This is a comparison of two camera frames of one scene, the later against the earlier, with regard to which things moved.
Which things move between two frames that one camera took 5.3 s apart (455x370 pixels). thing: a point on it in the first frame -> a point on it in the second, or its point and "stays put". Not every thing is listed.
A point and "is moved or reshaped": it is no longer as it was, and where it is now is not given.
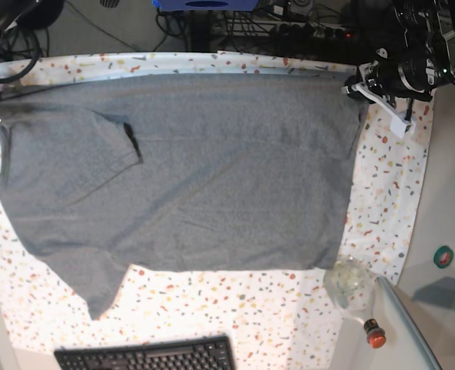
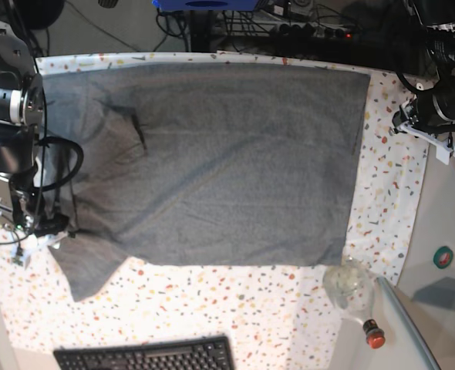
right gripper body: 366,85 -> 421,112
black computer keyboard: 203,353 stays put
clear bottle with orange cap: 350,284 stays put
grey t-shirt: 222,171 is moved or reshaped
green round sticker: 443,257 stays put
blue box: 208,5 stays put
